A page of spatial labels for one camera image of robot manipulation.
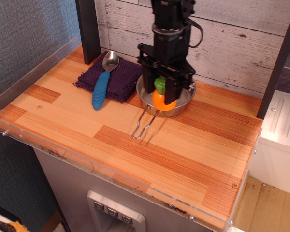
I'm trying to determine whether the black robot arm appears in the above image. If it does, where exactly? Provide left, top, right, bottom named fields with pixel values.
left=138, top=0, right=196, bottom=105

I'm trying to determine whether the dark frame post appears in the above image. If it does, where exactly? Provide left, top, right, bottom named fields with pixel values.
left=257, top=23, right=290, bottom=119
left=75, top=0, right=101, bottom=64

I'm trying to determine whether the grey toy fridge cabinet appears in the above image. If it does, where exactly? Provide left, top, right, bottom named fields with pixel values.
left=33, top=147, right=223, bottom=232

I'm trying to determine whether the purple folded cloth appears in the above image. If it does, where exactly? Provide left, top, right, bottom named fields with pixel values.
left=74, top=52, right=142, bottom=103

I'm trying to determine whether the blue handled metal spoon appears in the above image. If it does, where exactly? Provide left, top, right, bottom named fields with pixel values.
left=92, top=51, right=119, bottom=111

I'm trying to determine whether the black braided cable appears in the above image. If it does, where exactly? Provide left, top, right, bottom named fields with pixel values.
left=0, top=216, right=14, bottom=232

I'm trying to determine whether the silver dispenser panel with buttons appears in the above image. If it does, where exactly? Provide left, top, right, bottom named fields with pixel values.
left=87, top=190, right=146, bottom=232

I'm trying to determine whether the clear acrylic table guard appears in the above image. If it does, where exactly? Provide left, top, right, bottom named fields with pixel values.
left=0, top=36, right=263, bottom=230

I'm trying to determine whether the orange object bottom left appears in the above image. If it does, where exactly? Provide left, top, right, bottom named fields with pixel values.
left=9, top=221, right=28, bottom=232

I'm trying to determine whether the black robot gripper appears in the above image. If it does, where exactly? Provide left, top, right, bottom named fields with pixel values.
left=138, top=23, right=196, bottom=105

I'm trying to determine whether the silver pot with wire handle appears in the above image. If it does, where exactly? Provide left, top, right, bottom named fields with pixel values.
left=131, top=72, right=197, bottom=141

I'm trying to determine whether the dark right frame post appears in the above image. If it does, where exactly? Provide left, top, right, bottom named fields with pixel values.
left=257, top=23, right=290, bottom=119

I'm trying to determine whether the dark left frame post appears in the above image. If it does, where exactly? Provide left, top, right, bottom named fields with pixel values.
left=75, top=0, right=101, bottom=64

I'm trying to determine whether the white toy sink unit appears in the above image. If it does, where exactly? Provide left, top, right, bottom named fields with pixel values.
left=248, top=91, right=290, bottom=193

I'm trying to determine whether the orange bottle with green cap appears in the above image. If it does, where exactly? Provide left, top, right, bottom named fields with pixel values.
left=152, top=77, right=177, bottom=111

